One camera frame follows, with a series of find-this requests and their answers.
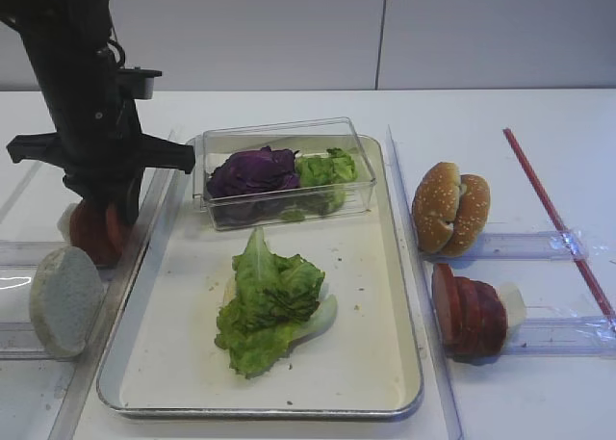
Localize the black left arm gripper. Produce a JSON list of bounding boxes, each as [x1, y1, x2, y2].
[[7, 68, 194, 226]]

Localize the tomato slice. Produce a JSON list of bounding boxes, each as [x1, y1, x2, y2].
[[105, 204, 132, 262]]

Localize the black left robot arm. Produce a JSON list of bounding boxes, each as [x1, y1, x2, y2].
[[1, 0, 195, 224]]

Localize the tomato slices stack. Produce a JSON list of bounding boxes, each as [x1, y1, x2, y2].
[[57, 200, 120, 268]]

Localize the white bread slice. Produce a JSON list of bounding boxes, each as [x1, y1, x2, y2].
[[29, 246, 105, 358]]

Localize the clear lettuce container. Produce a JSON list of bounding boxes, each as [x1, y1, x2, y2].
[[192, 117, 376, 231]]

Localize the purple lettuce in container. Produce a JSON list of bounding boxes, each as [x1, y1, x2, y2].
[[206, 146, 299, 198]]

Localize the green lettuce leaf on tray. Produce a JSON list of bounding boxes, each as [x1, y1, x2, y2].
[[214, 227, 338, 378]]

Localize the green lettuce in container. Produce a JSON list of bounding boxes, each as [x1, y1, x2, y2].
[[294, 147, 358, 217]]

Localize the sliced meat patties stack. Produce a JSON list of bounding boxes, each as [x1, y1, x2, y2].
[[431, 263, 508, 359]]

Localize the white pusher block meat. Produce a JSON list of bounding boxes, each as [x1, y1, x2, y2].
[[497, 282, 526, 340]]

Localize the metal tray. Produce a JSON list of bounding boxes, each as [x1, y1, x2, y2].
[[97, 131, 424, 420]]

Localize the sesame bun half outer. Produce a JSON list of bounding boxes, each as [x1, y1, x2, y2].
[[411, 162, 461, 253]]

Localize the sesame bun half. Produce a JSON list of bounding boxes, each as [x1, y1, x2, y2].
[[440, 174, 491, 257], [411, 162, 461, 253]]

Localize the sesame bun half inner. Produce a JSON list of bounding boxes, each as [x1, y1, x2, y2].
[[440, 174, 491, 257]]

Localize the red plastic strip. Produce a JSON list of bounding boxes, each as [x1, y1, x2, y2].
[[502, 128, 615, 327]]

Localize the long clear rail left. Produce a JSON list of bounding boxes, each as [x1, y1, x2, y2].
[[45, 126, 193, 440]]

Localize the long clear rail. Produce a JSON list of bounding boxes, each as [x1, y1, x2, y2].
[[385, 125, 464, 439], [45, 126, 193, 440]]

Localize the clear rail tomato lane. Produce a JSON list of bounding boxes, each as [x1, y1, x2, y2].
[[0, 241, 67, 269]]

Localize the clear rail bread lane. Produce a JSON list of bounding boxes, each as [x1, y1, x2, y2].
[[0, 323, 50, 360]]

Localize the long clear rail right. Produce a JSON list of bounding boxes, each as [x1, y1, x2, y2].
[[385, 125, 464, 439]]

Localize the clear rail bun lane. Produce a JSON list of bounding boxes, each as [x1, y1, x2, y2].
[[466, 231, 588, 261]]

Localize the clear rail meat lane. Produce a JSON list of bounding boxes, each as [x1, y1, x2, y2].
[[501, 316, 615, 357]]

